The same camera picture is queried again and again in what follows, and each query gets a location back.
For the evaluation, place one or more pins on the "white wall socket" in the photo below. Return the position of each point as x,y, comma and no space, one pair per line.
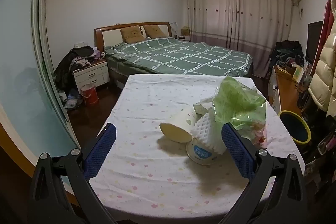
79,44

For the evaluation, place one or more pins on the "yellow rimmed blue bin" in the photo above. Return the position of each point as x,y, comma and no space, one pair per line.
294,127

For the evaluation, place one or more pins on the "white nightstand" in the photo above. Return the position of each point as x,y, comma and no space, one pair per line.
92,75

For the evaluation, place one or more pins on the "dark clothes pile on nightstand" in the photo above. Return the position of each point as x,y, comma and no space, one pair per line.
68,64

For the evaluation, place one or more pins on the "beige and mauve curtain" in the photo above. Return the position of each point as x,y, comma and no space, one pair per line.
236,19

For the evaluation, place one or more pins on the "wooden desk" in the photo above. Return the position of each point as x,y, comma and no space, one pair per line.
287,90

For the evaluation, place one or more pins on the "white foam fruit net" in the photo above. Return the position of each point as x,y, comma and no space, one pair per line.
207,129

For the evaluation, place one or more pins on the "red coat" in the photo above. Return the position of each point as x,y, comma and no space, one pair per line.
329,24

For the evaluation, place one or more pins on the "plain white paper cup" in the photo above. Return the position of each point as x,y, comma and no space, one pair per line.
181,121

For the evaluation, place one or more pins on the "frosted glass sliding door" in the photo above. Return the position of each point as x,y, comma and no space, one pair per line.
21,69

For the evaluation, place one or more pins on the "blue label paper cup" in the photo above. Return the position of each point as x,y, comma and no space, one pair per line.
200,152

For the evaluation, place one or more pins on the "floor clutter of bags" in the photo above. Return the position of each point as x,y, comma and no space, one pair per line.
71,102

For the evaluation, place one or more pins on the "red bucket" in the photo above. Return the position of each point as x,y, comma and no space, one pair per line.
89,96

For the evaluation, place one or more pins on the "wooden bed headboard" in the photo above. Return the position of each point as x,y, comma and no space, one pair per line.
110,35

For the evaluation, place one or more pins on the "bed with green quilt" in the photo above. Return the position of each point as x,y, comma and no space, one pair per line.
178,56

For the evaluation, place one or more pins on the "plain brown pillow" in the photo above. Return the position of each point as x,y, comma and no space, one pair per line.
155,31

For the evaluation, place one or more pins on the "cream puffer jacket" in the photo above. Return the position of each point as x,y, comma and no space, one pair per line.
324,77

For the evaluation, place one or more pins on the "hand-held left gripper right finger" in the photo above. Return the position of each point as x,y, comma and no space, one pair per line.
237,153

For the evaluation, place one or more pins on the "green picture box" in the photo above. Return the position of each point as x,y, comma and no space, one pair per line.
298,74

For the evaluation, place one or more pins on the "torn white carton piece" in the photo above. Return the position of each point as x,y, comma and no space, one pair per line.
200,108

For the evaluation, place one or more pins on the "black television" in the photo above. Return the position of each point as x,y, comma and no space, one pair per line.
313,41

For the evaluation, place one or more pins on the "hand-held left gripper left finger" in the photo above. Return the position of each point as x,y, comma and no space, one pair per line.
101,153

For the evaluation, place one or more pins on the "green plastic bag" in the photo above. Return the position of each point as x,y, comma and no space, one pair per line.
236,100

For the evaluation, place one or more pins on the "brown bear face pillow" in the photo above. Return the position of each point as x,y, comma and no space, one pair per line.
132,34

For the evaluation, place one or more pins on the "clothes pile on desk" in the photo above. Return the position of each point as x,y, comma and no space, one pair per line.
287,52

